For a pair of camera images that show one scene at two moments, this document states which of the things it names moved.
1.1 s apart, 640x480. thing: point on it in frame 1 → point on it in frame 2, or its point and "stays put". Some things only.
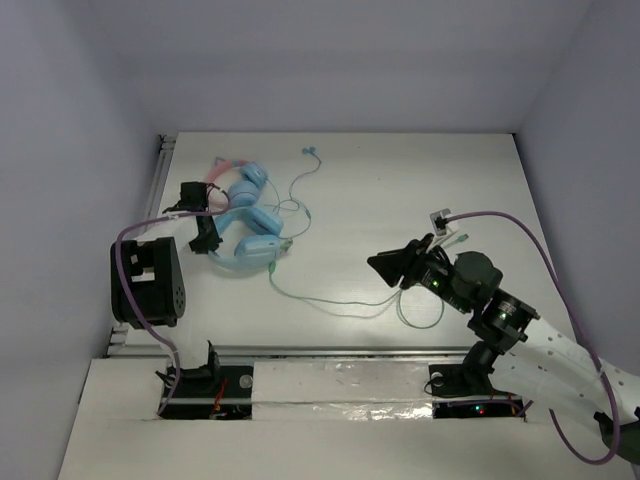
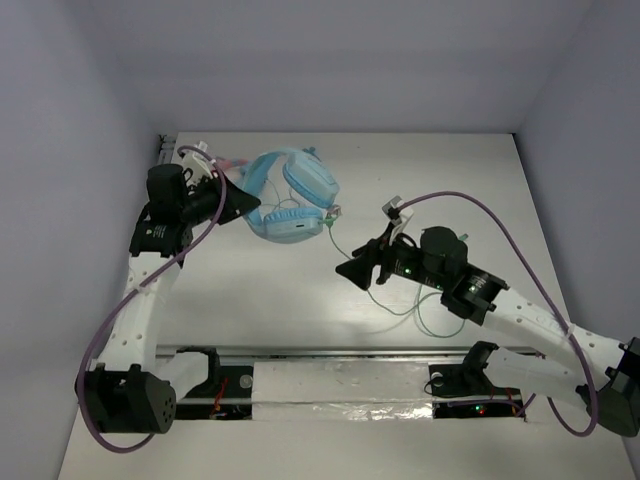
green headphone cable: x=395 y=302 → x=329 y=222
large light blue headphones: x=252 y=252 → x=310 y=180
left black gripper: x=201 y=215 → x=221 y=198
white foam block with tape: x=341 y=391 stays put
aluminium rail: x=294 y=351 stays put
